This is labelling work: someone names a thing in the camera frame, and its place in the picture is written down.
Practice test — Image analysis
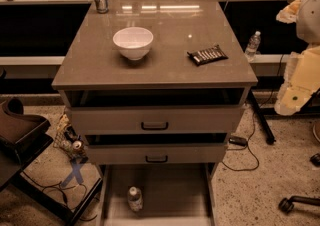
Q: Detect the black snack bar packet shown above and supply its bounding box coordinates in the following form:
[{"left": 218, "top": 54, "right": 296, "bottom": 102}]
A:
[{"left": 187, "top": 45, "right": 228, "bottom": 66}]

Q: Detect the dark brown chair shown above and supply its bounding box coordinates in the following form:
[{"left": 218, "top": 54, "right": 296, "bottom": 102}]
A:
[{"left": 0, "top": 98, "right": 102, "bottom": 226}]

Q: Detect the black power adapter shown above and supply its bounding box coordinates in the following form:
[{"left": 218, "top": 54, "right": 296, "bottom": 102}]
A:
[{"left": 229, "top": 136, "right": 248, "bottom": 147}]

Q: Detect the wire basket with cans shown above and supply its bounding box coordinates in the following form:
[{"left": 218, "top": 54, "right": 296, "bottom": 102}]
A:
[{"left": 53, "top": 114, "right": 86, "bottom": 159}]

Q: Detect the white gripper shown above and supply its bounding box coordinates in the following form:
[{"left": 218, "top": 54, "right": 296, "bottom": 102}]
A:
[{"left": 274, "top": 0, "right": 320, "bottom": 116}]

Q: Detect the blue tape cross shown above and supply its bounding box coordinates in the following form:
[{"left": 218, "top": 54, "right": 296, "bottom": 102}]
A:
[{"left": 61, "top": 157, "right": 88, "bottom": 187}]

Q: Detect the grey drawer cabinet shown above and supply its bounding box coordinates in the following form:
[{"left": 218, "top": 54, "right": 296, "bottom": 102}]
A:
[{"left": 51, "top": 0, "right": 259, "bottom": 226}]

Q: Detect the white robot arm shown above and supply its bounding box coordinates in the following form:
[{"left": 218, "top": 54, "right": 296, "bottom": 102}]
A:
[{"left": 274, "top": 0, "right": 320, "bottom": 116}]

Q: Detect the top grey drawer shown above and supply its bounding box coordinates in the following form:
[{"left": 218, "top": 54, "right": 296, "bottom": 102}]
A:
[{"left": 65, "top": 88, "right": 248, "bottom": 135}]

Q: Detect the bottom open grey drawer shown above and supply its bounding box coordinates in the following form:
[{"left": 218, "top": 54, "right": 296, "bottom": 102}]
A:
[{"left": 96, "top": 164, "right": 216, "bottom": 226}]

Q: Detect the middle grey drawer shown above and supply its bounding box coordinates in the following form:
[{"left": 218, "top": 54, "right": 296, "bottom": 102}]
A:
[{"left": 86, "top": 133, "right": 227, "bottom": 165}]

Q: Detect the white ceramic bowl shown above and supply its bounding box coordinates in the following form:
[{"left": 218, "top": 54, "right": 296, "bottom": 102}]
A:
[{"left": 113, "top": 27, "right": 154, "bottom": 60}]

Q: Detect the clear plastic water bottle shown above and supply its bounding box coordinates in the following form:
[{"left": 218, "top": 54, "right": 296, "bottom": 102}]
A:
[{"left": 127, "top": 186, "right": 143, "bottom": 212}]

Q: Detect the black office chair base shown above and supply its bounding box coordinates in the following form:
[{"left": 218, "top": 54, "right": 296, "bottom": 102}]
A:
[{"left": 278, "top": 196, "right": 320, "bottom": 214}]

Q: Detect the black floor cable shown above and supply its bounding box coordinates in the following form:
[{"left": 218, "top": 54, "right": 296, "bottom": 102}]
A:
[{"left": 221, "top": 53, "right": 288, "bottom": 173}]

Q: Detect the water bottle on ledge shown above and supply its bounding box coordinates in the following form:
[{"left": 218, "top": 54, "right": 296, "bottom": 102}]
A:
[{"left": 244, "top": 31, "right": 261, "bottom": 62}]

